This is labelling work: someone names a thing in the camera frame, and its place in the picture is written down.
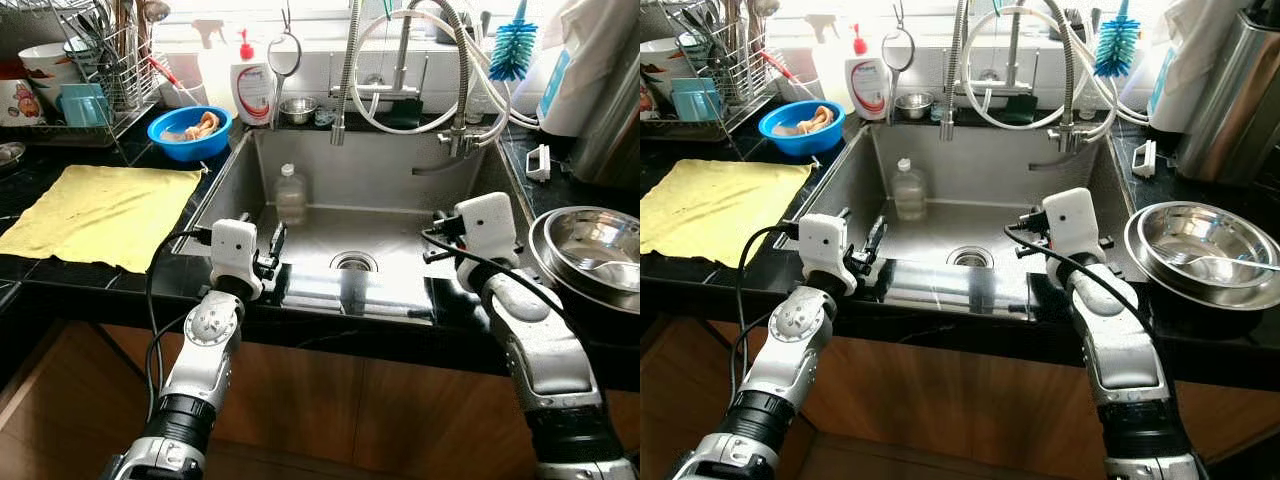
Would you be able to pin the large steel mixing bowl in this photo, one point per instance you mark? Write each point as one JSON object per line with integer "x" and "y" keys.
{"x": 560, "y": 240}
{"x": 1160, "y": 240}

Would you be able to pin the steel spoon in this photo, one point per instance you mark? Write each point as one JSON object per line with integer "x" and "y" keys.
{"x": 1215, "y": 265}
{"x": 605, "y": 265}

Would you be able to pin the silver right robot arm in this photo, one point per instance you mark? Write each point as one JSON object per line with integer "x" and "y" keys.
{"x": 1120, "y": 350}
{"x": 540, "y": 350}

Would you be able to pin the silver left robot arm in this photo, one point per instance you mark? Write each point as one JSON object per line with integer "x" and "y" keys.
{"x": 790, "y": 365}
{"x": 205, "y": 370}

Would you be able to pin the clear plastic bottle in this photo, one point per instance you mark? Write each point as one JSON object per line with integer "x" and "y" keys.
{"x": 910, "y": 195}
{"x": 290, "y": 200}

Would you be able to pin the stainless steel sink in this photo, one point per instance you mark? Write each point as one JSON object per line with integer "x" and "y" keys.
{"x": 1000, "y": 185}
{"x": 380, "y": 190}

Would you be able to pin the blue plastic bowl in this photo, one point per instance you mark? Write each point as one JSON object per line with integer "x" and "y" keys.
{"x": 785, "y": 142}
{"x": 175, "y": 148}

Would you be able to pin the small steel cup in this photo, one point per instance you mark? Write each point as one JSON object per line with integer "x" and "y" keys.
{"x": 913, "y": 103}
{"x": 298, "y": 108}

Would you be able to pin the yellow cleaning cloth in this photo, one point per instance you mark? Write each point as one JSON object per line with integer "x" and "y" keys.
{"x": 100, "y": 215}
{"x": 720, "y": 205}

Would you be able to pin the wooden cabinet door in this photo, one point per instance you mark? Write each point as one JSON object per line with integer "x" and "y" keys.
{"x": 900, "y": 395}
{"x": 290, "y": 400}
{"x": 1040, "y": 420}
{"x": 440, "y": 420}

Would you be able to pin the white red-pump soap bottle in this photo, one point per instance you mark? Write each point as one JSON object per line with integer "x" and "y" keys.
{"x": 868, "y": 85}
{"x": 252, "y": 90}

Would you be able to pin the small white plastic clip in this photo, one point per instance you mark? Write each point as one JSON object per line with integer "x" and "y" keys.
{"x": 537, "y": 163}
{"x": 1144, "y": 158}

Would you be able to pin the dark green sponge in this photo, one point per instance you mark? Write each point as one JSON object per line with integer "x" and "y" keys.
{"x": 1018, "y": 110}
{"x": 405, "y": 115}

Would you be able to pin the white spray bottle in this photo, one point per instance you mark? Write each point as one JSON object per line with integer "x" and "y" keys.
{"x": 212, "y": 75}
{"x": 827, "y": 65}

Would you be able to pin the round steel strainer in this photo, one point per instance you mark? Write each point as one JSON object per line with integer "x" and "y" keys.
{"x": 284, "y": 55}
{"x": 899, "y": 50}

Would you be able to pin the steel spring pull-down faucet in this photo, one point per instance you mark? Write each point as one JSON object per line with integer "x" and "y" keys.
{"x": 347, "y": 70}
{"x": 958, "y": 65}

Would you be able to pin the teal mug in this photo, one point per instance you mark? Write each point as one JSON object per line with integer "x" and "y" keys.
{"x": 697, "y": 100}
{"x": 85, "y": 105}

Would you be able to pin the tall steel cylinder container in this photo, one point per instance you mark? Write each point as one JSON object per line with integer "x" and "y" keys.
{"x": 1230, "y": 110}
{"x": 615, "y": 130}

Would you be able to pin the blue bottle brush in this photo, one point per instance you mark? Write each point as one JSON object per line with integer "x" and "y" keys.
{"x": 513, "y": 50}
{"x": 1116, "y": 45}

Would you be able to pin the wooden cabinet side panel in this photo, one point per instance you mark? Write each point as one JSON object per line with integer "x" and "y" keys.
{"x": 675, "y": 380}
{"x": 50, "y": 400}

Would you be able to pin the white water purifier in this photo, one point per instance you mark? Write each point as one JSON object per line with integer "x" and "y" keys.
{"x": 580, "y": 80}
{"x": 1190, "y": 70}

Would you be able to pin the white cartoon print mug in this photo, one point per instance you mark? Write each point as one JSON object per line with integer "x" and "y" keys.
{"x": 20, "y": 100}
{"x": 648, "y": 100}

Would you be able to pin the white ceramic bowl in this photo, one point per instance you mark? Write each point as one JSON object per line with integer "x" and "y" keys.
{"x": 665, "y": 52}
{"x": 45, "y": 58}

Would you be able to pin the small steel dish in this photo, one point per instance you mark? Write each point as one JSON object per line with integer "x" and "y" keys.
{"x": 10, "y": 155}

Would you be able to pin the orange red bowl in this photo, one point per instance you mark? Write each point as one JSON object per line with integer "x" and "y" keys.
{"x": 10, "y": 70}

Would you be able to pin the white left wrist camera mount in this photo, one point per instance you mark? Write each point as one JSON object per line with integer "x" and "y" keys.
{"x": 235, "y": 250}
{"x": 825, "y": 245}

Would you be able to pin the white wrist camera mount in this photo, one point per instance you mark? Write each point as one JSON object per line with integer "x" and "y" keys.
{"x": 825, "y": 245}
{"x": 235, "y": 250}
{"x": 1072, "y": 220}
{"x": 487, "y": 225}

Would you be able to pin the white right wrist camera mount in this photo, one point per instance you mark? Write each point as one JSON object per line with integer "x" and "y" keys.
{"x": 1072, "y": 220}
{"x": 487, "y": 225}

